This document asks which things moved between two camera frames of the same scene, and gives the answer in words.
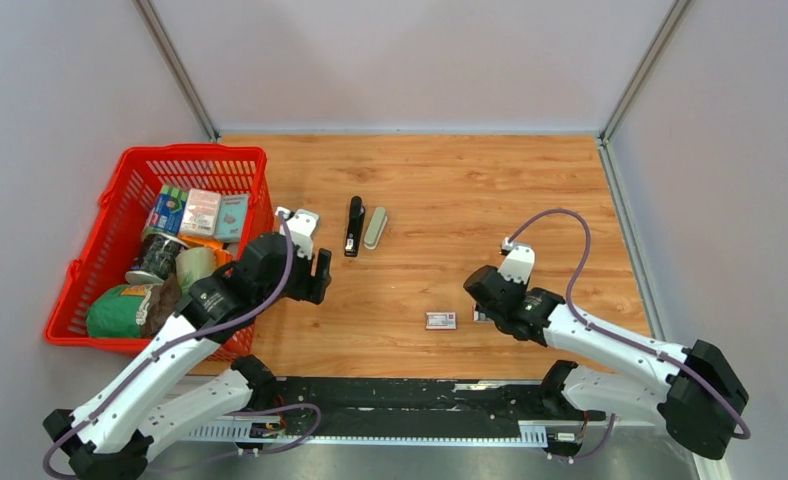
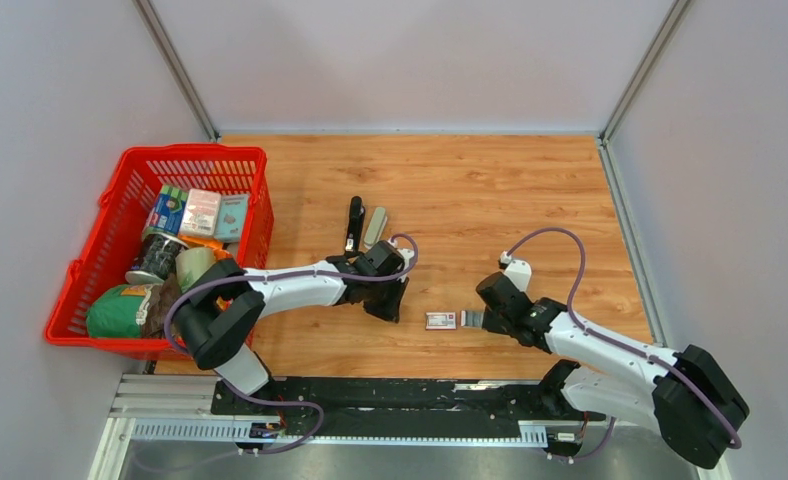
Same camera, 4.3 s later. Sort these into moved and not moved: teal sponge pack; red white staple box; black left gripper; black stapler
Moved: black left gripper
Not moved: teal sponge pack; black stapler; red white staple box
